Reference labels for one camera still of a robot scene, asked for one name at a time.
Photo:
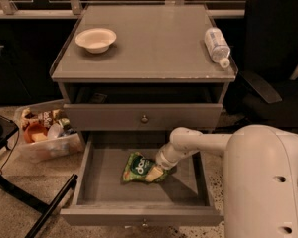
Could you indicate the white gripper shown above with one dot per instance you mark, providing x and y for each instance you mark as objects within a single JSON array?
[{"x": 164, "y": 159}]

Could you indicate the green rice chip bag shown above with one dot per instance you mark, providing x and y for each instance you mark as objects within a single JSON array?
[{"x": 137, "y": 168}]

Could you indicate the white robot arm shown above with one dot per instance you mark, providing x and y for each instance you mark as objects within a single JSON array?
[{"x": 260, "y": 177}]

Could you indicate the round top drawer knob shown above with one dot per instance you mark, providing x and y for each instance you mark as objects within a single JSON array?
[{"x": 144, "y": 119}]

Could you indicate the closed grey top drawer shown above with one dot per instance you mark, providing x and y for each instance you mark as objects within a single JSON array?
[{"x": 127, "y": 117}]

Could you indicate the open grey middle drawer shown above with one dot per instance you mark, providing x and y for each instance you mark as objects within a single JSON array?
[{"x": 102, "y": 198}]

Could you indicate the grey drawer cabinet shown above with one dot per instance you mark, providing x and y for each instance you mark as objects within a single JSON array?
[{"x": 159, "y": 57}]

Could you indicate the clear plastic storage bin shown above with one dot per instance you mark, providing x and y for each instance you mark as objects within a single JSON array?
[{"x": 61, "y": 140}]

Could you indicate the orange cup in bin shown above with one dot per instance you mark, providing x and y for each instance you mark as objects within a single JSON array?
[{"x": 35, "y": 133}]

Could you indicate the clear plastic water bottle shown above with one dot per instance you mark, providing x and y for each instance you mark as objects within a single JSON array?
[{"x": 217, "y": 47}]

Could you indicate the white bowl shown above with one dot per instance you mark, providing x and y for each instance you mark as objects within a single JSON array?
[{"x": 96, "y": 40}]

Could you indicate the black stand base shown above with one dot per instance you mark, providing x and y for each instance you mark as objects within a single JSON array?
[{"x": 7, "y": 129}]

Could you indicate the black office chair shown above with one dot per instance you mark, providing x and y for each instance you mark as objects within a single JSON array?
[{"x": 266, "y": 88}]

